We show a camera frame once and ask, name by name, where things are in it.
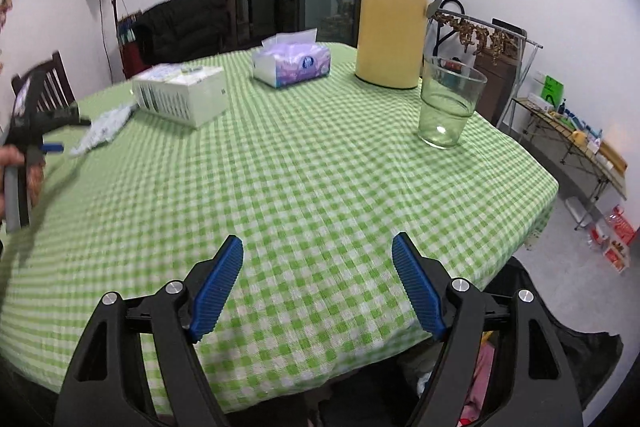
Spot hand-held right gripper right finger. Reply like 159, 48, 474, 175
391, 232, 583, 427

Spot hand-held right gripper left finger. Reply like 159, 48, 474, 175
52, 234, 245, 427

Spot pink wrapper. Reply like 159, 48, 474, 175
460, 342, 493, 427

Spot person's left hand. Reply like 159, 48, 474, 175
0, 146, 45, 210

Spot dark wooden chair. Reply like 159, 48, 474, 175
11, 51, 77, 118

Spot red folded banner bag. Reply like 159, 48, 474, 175
116, 12, 151, 80

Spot white cardboard box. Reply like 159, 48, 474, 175
131, 63, 228, 128

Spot black puffer jacket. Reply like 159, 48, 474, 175
134, 0, 236, 68

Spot green checked tablecloth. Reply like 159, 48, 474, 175
0, 42, 560, 415

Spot clear drinking glass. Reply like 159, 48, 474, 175
417, 56, 488, 150

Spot red packages on floor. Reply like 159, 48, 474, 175
587, 206, 638, 275

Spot folding table with clutter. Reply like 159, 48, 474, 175
512, 97, 628, 230

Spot brown board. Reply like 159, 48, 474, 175
475, 52, 523, 128

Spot purple tissue pack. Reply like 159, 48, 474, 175
251, 28, 333, 89

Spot green sign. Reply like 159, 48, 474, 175
541, 76, 563, 105

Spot yellow thermos jug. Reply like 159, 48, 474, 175
355, 0, 447, 90

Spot metal drying rack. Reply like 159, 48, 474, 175
427, 0, 543, 142

